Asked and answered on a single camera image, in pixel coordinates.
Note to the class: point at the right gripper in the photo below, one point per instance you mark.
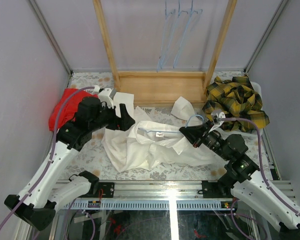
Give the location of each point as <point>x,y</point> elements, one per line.
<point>193,133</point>

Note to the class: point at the red cloth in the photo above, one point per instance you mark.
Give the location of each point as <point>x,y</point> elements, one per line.
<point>69,109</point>

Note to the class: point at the yellow plaid shirt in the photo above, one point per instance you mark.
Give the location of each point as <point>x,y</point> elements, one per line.
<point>237,99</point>

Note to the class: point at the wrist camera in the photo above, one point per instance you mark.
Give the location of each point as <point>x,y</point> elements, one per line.
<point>218,117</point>
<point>106,95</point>

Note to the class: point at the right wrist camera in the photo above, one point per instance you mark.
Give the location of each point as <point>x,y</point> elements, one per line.
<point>218,117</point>

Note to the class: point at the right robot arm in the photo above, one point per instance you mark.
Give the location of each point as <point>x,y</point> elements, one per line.
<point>245,180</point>

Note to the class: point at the wooden clothes rack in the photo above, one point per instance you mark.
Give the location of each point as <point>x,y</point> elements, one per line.
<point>163,88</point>

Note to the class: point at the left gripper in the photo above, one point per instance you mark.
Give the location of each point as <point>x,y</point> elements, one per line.
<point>118,121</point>

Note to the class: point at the white shirt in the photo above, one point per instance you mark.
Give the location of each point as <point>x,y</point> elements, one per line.
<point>137,149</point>

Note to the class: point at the blue wire hanger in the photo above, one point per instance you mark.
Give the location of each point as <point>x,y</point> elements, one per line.
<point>193,18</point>

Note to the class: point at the white plastic basket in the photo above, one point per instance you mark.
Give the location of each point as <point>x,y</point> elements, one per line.
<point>253,133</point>

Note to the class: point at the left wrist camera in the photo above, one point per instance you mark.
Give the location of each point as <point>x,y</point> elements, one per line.
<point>106,95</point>

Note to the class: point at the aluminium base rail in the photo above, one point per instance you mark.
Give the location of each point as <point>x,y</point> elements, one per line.
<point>142,194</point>

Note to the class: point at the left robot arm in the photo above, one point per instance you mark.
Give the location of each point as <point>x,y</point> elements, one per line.
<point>37,204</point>

